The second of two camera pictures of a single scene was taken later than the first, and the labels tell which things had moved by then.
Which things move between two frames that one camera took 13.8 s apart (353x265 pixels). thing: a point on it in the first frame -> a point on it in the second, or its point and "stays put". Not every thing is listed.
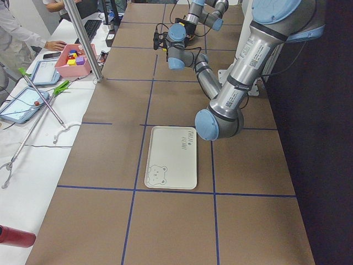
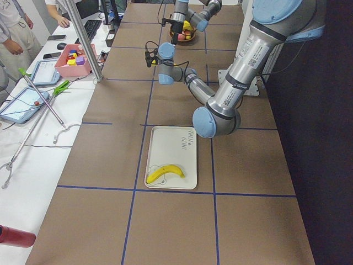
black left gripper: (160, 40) -> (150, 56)
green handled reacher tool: (22, 70) stays put
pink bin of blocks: (73, 62) stays put
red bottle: (15, 237) stays put
